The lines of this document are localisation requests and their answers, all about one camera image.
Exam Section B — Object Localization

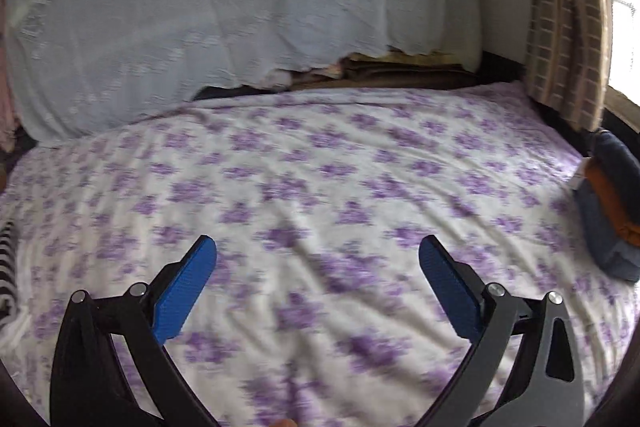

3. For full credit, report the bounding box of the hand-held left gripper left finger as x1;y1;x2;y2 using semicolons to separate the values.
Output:
50;235;221;427

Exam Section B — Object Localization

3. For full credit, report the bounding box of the folded grey blue garment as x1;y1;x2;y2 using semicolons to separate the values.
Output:
574;184;640;284

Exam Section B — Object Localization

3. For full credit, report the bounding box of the black white striped cloth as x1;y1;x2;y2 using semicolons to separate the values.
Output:
0;217;22;324

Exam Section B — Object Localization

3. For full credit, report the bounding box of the bright window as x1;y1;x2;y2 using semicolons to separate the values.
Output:
604;0;640;104

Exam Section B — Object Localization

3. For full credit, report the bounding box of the purple floral bed sheet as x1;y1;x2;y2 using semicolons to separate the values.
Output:
0;84;640;427

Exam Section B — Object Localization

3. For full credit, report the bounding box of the folded brown blanket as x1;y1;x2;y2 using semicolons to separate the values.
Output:
290;51;526;96

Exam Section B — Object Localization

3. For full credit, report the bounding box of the folded pale pink cloth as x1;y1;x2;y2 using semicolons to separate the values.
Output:
254;61;297;92

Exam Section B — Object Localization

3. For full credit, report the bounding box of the beige checked curtain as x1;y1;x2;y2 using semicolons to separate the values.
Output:
522;0;617;134

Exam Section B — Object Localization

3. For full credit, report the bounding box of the white lace cover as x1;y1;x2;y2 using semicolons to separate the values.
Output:
4;0;485;144

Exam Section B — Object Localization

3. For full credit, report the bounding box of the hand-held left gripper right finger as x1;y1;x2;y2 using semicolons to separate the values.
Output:
419;235;586;427

